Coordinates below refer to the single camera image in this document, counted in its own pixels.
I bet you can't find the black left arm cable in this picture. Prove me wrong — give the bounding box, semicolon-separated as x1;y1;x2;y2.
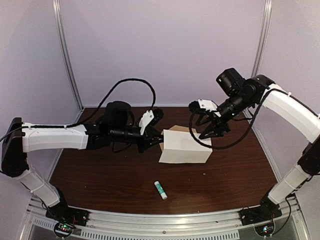
64;78;156;130

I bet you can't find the tan paper envelope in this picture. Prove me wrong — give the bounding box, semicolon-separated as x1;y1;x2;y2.
166;125;191;138

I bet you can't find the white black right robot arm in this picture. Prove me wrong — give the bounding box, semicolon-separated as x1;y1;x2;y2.
188;68;320;221

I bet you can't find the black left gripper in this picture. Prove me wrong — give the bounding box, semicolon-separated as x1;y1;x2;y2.
110;125;168;154

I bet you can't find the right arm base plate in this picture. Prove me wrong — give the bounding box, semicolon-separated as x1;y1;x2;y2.
238;204;287;238

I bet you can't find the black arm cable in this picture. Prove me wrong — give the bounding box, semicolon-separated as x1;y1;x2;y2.
64;78;156;130
188;89;272;150

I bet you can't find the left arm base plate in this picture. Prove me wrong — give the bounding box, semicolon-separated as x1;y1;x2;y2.
42;204;89;239

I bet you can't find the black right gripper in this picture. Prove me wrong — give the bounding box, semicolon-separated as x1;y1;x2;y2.
196;92;253;140

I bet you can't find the aluminium corner post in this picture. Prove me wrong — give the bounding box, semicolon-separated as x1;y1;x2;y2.
251;0;273;77
52;0;84;111

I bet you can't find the left aluminium corner post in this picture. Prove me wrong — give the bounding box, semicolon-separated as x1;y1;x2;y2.
52;0;84;111

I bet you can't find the green white glue stick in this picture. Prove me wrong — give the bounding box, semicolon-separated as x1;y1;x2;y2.
154;181;168;200

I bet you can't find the white paper letter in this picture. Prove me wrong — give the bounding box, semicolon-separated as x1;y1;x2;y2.
158;129;213;164

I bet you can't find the aluminium front frame rail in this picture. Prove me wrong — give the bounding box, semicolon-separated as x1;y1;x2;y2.
24;194;308;240

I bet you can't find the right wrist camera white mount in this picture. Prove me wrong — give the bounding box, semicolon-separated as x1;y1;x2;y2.
188;99;221;117

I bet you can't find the right aluminium corner post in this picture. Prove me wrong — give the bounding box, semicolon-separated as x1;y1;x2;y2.
251;0;273;77

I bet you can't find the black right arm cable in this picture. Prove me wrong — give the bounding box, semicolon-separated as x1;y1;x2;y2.
188;89;272;150

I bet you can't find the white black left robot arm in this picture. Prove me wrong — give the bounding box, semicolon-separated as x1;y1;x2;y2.
1;101;164;222

